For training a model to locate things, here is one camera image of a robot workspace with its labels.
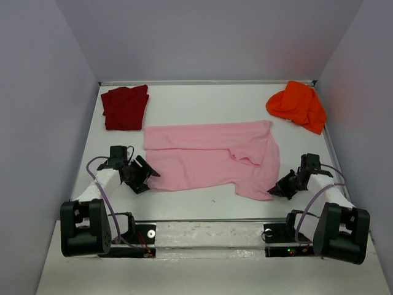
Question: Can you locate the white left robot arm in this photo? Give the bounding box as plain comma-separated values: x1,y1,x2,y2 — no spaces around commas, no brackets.
60,146,160,258

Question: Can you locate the dark red folded t shirt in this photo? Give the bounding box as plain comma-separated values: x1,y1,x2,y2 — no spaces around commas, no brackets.
101,85,149,131

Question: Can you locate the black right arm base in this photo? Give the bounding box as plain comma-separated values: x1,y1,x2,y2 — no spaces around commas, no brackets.
261,210,316,258

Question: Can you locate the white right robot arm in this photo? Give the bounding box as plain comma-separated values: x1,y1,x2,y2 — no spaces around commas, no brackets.
261,154,370,265

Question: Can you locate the pink t shirt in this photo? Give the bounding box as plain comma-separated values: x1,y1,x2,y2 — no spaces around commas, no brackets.
143,120,280,201

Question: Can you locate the aluminium table front rail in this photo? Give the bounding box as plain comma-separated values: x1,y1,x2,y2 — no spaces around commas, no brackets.
136,217,286,223

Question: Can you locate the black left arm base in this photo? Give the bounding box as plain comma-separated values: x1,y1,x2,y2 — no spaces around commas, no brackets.
98,212,157,259

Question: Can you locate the orange t shirt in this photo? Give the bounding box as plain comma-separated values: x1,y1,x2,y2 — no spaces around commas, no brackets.
266,81,327,135

